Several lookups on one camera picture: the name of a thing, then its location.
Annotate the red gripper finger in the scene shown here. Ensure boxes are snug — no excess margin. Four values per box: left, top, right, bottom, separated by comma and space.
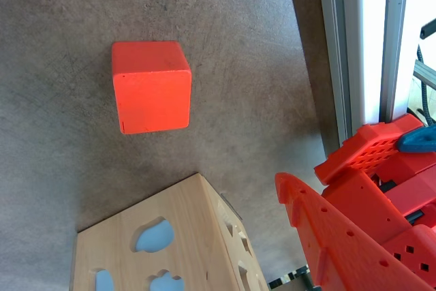
274, 172, 436, 291

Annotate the red wooden cube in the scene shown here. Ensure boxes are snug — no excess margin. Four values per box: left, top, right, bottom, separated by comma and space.
111, 40, 193, 135

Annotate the blue clamp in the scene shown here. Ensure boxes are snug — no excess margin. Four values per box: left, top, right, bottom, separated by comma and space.
396, 124, 436, 153

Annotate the wooden shape sorter box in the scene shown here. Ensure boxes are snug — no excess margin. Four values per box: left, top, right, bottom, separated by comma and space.
69, 172, 270, 291

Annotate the black camera cable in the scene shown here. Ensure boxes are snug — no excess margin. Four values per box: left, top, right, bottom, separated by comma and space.
416, 44, 434, 125

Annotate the aluminium profile rail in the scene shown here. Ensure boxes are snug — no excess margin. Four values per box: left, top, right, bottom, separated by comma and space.
315, 0, 411, 146

